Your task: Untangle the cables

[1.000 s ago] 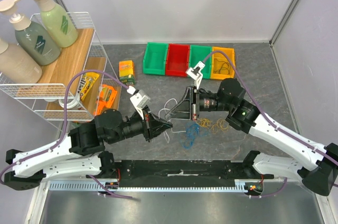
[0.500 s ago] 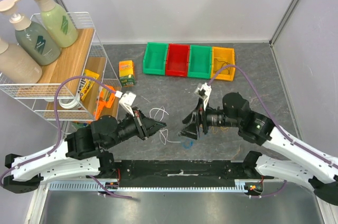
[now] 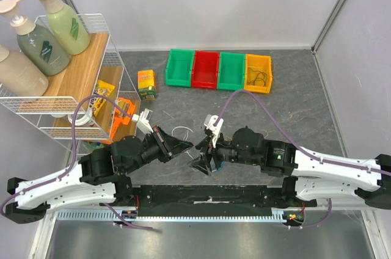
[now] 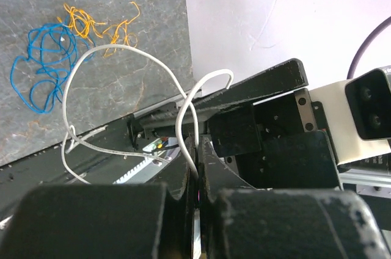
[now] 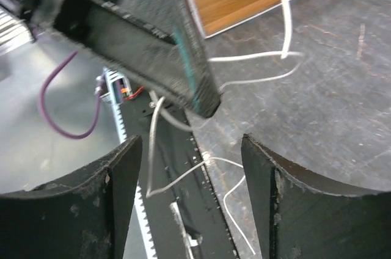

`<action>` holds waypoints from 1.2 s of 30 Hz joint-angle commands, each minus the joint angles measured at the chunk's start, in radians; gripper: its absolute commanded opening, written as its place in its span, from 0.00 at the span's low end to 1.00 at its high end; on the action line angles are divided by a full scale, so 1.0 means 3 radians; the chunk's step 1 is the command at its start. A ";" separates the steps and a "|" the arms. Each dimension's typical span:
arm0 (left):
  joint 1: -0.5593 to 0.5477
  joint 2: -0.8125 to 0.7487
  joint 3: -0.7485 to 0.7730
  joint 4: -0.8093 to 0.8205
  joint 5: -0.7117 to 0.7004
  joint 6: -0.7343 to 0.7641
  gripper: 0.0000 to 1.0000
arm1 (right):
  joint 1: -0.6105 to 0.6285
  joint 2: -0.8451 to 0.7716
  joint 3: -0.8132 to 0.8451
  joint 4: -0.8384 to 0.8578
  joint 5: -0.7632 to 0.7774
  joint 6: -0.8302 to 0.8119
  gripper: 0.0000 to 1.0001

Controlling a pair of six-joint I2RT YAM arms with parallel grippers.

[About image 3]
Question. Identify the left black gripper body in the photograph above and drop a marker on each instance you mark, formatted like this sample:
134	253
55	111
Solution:
162	149

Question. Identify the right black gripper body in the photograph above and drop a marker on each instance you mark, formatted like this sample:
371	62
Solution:
211	155

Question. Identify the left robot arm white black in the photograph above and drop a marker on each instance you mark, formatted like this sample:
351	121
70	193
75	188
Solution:
97	178

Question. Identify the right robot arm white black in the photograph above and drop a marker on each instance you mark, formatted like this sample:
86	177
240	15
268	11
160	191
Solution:
307	175

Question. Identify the orange toy package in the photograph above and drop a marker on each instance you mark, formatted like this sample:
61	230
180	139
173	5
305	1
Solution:
121	120

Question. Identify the yellow green small box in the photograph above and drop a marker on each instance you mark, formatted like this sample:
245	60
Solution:
146	84

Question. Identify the left green bin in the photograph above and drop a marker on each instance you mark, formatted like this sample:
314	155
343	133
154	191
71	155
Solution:
179	67

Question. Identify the green bin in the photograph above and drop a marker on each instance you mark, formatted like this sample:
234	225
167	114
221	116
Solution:
179	67
231	71

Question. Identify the colourful box on lower shelf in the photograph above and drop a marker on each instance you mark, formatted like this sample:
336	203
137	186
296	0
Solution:
91	146

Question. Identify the red bin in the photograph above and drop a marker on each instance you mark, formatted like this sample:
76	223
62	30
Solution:
205	69

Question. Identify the white tape roll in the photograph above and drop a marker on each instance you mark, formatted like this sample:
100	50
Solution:
83	119

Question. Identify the yellow bin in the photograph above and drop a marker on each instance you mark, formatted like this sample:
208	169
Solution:
258	78

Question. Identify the yellow candy bag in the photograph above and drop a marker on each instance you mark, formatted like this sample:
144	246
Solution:
102	88

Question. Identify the beige pump bottle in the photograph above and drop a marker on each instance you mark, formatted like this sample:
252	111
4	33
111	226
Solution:
18	73

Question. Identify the light green pump bottle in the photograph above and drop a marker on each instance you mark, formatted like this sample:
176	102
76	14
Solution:
66	26

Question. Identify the dark green pump bottle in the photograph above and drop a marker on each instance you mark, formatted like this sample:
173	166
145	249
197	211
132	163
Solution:
40	46

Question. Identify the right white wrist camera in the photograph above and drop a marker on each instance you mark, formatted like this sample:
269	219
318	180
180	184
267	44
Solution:
213	123

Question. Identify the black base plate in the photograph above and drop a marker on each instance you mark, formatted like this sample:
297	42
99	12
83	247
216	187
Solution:
211	199

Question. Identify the white wire shelf rack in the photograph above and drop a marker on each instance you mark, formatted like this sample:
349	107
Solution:
101	61

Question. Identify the slotted cable duct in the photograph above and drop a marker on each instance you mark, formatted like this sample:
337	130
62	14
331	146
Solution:
106	215

